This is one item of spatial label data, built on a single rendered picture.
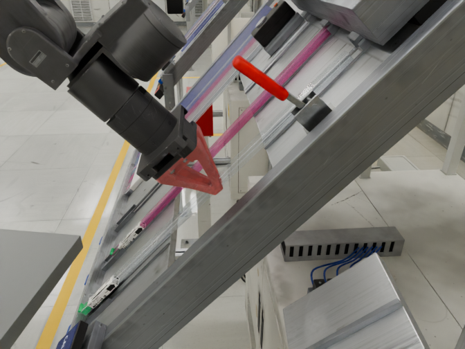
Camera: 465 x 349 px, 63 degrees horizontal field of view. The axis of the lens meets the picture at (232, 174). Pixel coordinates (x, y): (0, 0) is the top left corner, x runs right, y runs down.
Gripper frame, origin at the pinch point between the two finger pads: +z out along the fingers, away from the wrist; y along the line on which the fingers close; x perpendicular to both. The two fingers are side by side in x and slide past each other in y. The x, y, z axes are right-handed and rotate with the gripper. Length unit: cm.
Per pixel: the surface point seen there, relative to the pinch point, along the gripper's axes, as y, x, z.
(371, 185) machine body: 50, -13, 57
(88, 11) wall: 872, 227, -96
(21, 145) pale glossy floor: 232, 167, -18
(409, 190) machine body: 47, -20, 63
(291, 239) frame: 21.8, 6.3, 32.3
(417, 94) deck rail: -10.1, -22.7, 1.2
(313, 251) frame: 19.9, 4.3, 36.5
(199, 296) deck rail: -10.3, 7.3, 4.6
